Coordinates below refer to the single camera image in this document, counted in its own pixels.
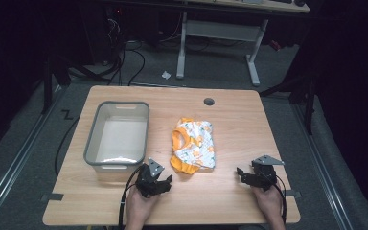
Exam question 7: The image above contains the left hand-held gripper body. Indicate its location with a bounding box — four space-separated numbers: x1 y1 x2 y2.
135 157 166 198

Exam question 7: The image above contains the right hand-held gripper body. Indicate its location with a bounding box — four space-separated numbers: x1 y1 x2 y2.
250 154 286 193

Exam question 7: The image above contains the person's left hand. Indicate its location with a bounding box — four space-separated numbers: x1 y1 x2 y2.
125 185 160 222

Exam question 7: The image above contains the person's right hand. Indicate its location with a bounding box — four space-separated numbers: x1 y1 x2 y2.
251 183 285 221

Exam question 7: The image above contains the grey tape strip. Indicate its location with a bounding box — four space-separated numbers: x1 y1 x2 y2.
284 189 303 198
40 193 65 202

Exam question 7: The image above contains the orange and white child's garment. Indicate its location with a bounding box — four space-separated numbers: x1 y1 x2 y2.
169 117 217 175

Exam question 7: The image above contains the white basin with grey rim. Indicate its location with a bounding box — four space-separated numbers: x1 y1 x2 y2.
82 101 150 175

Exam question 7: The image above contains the black metal stand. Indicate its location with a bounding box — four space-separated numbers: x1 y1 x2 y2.
40 56 73 115
258 71 319 136

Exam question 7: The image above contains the small red object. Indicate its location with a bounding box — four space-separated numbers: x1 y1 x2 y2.
269 39 283 52

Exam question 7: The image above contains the white-framed desk with wooden top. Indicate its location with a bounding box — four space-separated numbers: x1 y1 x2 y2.
175 0 311 87

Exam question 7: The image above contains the dark computer tower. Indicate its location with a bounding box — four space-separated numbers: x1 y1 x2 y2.
103 4 127 66

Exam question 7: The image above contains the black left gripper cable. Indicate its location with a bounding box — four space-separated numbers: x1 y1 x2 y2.
118 164 146 230

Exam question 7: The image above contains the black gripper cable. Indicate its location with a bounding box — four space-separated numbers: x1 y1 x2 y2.
118 164 146 230
272 178 288 224

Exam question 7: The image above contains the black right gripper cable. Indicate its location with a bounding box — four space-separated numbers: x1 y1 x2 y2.
272 178 288 224

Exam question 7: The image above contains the metal floor rail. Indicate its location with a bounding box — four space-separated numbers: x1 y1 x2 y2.
0 85 65 226
290 101 355 230

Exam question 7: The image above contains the thin black floor cable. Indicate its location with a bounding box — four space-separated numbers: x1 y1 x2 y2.
54 115 81 177

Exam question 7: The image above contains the bundle of black floor cables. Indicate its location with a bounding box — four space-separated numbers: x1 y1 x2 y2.
70 39 147 87

